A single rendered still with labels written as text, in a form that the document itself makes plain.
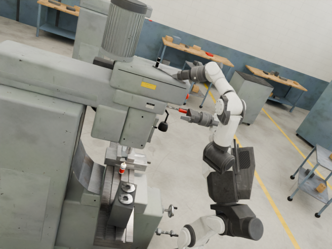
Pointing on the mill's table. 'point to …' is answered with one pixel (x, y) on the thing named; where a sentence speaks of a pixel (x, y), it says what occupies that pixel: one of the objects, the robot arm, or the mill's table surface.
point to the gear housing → (139, 102)
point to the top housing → (149, 80)
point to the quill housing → (137, 128)
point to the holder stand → (122, 204)
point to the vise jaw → (131, 156)
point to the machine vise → (112, 153)
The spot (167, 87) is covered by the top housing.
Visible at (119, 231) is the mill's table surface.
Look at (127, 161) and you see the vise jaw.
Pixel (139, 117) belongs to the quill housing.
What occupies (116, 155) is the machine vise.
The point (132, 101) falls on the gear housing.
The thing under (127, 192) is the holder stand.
